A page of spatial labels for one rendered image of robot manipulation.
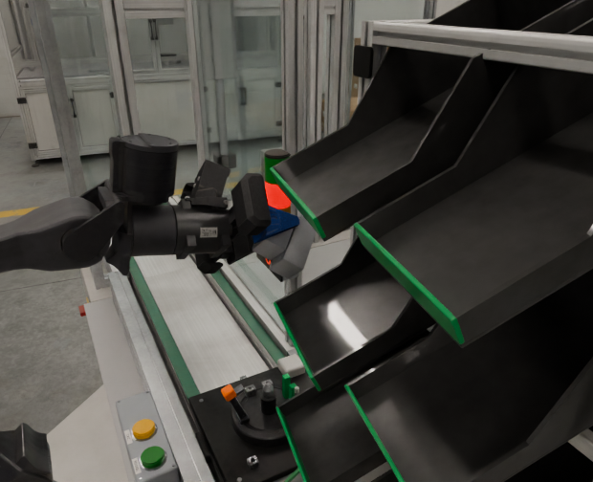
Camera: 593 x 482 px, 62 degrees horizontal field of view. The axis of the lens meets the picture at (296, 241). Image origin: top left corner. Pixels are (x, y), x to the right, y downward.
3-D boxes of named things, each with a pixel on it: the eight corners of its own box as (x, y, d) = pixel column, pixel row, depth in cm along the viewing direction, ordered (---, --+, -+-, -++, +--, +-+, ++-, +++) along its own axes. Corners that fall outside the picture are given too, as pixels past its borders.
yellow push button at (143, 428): (136, 446, 89) (134, 438, 89) (131, 430, 93) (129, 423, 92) (158, 437, 91) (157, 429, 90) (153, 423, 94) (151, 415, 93)
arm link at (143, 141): (62, 263, 48) (63, 142, 44) (54, 231, 55) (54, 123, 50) (177, 257, 54) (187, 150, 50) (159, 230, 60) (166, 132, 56)
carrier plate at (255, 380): (232, 503, 80) (232, 493, 79) (188, 405, 99) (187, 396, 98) (357, 446, 90) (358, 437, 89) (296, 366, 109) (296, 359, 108)
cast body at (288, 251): (303, 270, 60) (253, 243, 58) (288, 279, 64) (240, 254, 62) (321, 215, 64) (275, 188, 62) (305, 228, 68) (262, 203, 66)
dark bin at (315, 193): (324, 243, 39) (286, 165, 36) (278, 187, 51) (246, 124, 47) (614, 73, 41) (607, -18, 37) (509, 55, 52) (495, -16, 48)
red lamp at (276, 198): (272, 210, 95) (272, 186, 93) (261, 202, 99) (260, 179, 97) (295, 206, 97) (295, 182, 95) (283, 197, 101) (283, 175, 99)
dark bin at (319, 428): (317, 505, 54) (289, 471, 50) (282, 417, 65) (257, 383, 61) (532, 372, 55) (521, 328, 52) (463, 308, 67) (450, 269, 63)
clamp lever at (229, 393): (239, 422, 89) (223, 396, 85) (235, 414, 90) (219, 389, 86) (256, 410, 90) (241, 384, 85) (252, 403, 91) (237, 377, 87)
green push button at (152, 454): (144, 475, 84) (142, 468, 83) (140, 458, 87) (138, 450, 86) (167, 467, 86) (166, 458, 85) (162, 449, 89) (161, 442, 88)
